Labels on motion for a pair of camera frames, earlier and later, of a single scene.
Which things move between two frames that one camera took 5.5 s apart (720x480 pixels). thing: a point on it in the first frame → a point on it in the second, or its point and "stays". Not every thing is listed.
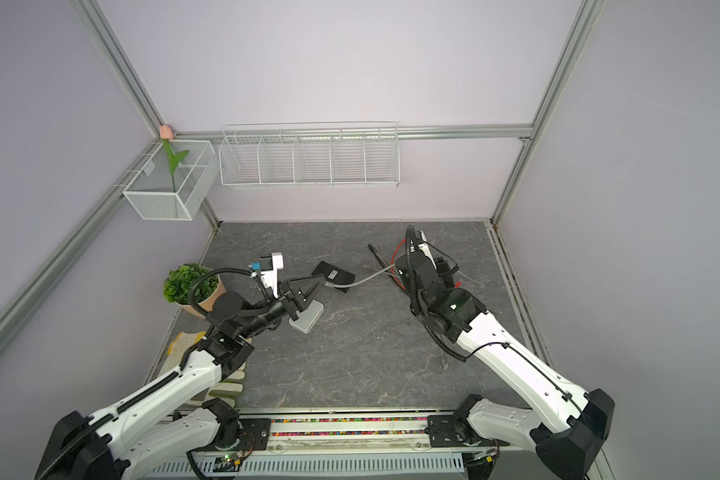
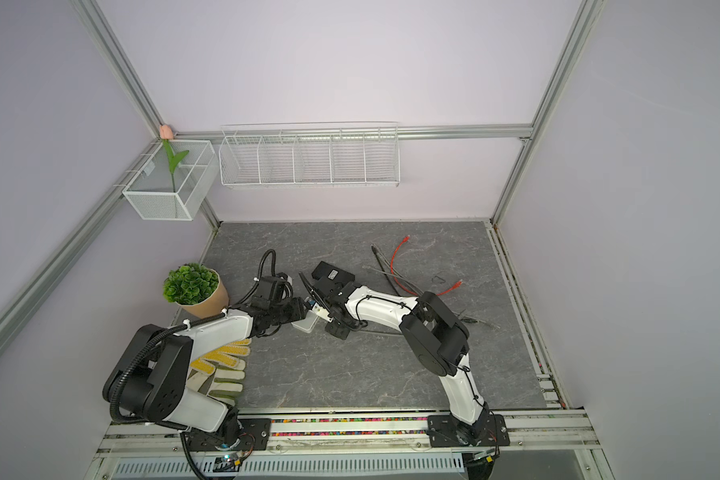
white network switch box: (308, 317) stays
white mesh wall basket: (175, 183) stays
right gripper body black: (446, 278) → (337, 329)
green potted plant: (179, 284) stays
